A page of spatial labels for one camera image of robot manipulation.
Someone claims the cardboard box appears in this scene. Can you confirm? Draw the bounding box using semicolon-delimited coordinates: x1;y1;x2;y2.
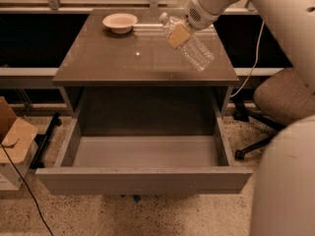
0;96;38;191

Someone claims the office chair with beige seat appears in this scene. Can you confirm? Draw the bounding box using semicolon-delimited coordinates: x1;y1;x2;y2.
231;67;315;160

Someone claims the grey open top drawer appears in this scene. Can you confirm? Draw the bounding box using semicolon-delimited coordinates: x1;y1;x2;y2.
34;96;253;196

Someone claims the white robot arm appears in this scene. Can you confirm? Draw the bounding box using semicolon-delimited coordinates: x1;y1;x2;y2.
183;0;315;236

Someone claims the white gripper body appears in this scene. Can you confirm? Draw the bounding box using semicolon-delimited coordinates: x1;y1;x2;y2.
183;0;218;30

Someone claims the white shallow bowl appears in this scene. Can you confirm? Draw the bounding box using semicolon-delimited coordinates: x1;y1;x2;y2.
102;13;138;34

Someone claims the white hanging cable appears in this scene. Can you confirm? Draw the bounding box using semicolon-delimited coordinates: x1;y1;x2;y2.
229;20;266;99

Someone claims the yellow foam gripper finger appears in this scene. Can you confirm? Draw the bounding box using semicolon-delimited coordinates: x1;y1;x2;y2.
167;23;193;49

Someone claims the grey cabinet with glossy top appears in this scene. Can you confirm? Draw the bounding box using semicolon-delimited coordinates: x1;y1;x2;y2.
53;10;237;136

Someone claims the clear plastic water bottle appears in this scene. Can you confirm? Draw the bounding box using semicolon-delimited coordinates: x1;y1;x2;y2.
159;12;215;71

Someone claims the black floor cable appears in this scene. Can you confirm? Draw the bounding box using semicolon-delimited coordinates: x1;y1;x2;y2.
0;145;55;236

